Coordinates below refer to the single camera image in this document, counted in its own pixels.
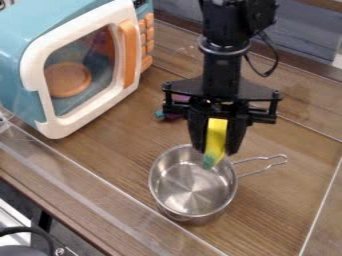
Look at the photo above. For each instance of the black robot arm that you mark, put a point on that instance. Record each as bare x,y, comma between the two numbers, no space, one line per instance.
232,22

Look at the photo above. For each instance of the clear acrylic barrier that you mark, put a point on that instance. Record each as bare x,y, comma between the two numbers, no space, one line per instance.
106,216

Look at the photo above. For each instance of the purple toy eggplant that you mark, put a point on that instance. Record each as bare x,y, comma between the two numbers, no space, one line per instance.
162,115

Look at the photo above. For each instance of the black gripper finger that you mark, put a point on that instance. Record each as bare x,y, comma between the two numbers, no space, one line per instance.
237,127
197,120

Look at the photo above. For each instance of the silver pot with handle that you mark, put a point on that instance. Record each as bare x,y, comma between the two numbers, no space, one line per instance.
193,194

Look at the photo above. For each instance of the blue white toy microwave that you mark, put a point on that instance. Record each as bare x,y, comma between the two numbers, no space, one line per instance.
73,55

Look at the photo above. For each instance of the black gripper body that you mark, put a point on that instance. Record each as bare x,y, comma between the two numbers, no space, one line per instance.
222,101

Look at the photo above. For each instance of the yellow toy banana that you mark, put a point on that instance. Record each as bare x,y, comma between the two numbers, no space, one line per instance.
216,142

